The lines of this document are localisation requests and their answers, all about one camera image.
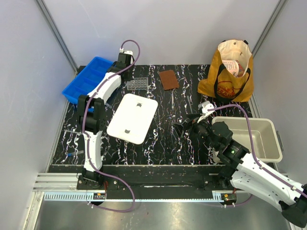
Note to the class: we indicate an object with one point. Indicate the beige plastic tub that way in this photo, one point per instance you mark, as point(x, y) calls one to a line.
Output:
point(265, 141)

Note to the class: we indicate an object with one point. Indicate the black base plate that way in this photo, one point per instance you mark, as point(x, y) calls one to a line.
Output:
point(159, 182)

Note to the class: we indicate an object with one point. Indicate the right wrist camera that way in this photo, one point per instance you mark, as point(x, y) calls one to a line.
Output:
point(206, 110)

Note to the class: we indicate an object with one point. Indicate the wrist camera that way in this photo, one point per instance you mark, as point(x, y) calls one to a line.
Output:
point(206, 110)
point(125, 52)

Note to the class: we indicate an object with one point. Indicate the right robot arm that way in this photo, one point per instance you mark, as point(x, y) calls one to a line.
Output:
point(248, 173)

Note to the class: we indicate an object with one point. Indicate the blue divided plastic bin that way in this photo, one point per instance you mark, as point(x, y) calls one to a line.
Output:
point(89, 77)

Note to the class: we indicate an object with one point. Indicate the thin glass rod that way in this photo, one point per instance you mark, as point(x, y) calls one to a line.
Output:
point(189, 103)

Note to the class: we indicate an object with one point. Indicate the package in tote bag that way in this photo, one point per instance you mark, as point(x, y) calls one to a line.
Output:
point(234, 67)

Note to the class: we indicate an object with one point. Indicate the yellow tote bag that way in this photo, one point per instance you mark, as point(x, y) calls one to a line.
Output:
point(220, 83)

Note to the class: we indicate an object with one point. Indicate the brown scouring pad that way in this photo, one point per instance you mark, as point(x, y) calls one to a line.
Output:
point(169, 80)

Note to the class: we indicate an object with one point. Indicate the clear test tube rack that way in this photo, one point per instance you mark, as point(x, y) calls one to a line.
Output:
point(137, 84)

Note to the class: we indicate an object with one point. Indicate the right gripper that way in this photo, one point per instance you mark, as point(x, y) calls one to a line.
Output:
point(180, 128)

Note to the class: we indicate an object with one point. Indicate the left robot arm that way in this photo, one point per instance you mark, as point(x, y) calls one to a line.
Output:
point(92, 119)

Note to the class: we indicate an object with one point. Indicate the blue capped test tube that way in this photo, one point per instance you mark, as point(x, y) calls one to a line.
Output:
point(76, 153)

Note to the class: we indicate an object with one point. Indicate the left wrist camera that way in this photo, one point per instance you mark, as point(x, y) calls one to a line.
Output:
point(125, 52)

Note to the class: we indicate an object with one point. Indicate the white rectangular lid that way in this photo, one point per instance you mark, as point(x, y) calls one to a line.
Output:
point(132, 119)

